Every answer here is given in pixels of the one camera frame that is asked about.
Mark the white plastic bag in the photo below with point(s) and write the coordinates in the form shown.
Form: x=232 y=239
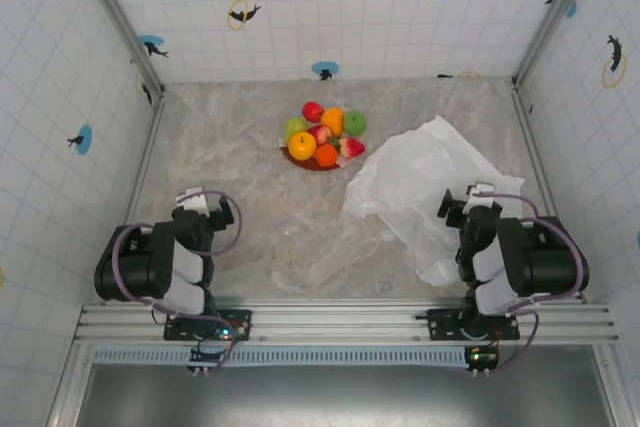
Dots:
x=415 y=187

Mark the blue circle seal decal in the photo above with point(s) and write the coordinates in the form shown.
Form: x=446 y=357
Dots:
x=82 y=139
x=325 y=70

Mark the aluminium frame post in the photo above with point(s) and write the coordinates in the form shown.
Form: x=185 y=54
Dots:
x=120 y=17
x=555 y=17

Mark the yellow orange apple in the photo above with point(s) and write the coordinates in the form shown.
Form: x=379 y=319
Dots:
x=301 y=145

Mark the pink red peach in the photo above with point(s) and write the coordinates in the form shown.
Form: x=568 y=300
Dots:
x=322 y=134

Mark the red strawberry with green leaves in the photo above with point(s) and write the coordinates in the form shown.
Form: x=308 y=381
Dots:
x=351 y=146

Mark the dark green apple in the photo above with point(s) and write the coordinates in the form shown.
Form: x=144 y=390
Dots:
x=354 y=123

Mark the aluminium mounting rail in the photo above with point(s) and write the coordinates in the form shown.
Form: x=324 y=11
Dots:
x=350 y=319

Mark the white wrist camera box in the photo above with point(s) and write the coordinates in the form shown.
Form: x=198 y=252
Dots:
x=192 y=199
x=482 y=195

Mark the light green fruit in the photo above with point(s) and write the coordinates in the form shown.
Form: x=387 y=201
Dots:
x=294 y=127

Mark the small orange tangerine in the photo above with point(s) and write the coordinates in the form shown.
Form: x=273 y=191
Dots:
x=326 y=156

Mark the red apple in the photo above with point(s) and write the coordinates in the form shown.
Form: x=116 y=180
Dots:
x=313 y=111

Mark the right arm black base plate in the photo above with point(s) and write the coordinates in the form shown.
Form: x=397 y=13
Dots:
x=442 y=323

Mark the round white brown blue plate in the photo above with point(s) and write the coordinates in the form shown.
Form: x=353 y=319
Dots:
x=306 y=165

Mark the orange pear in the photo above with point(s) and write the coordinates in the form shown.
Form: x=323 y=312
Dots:
x=333 y=120

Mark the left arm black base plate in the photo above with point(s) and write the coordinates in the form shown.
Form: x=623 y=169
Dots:
x=235 y=322

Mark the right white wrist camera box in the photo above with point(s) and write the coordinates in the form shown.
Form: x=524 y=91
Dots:
x=482 y=195

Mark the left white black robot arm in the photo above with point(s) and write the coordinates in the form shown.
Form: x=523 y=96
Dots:
x=145 y=267

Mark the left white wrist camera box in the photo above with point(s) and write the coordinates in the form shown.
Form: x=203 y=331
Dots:
x=192 y=199

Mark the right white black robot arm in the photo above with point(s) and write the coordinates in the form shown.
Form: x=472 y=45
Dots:
x=535 y=262

